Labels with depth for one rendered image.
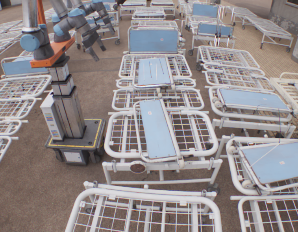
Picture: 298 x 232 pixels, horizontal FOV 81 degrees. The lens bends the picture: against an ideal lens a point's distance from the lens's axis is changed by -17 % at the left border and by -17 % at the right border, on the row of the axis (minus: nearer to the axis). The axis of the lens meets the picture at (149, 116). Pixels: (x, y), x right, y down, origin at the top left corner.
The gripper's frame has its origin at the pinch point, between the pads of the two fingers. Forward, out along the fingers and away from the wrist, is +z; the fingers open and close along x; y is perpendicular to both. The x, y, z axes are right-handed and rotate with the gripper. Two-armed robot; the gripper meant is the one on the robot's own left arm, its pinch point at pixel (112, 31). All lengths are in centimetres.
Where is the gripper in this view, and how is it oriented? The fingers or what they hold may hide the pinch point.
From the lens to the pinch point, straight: 178.9
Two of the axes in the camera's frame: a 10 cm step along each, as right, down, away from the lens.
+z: 4.1, 7.5, 5.2
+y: 9.0, -4.2, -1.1
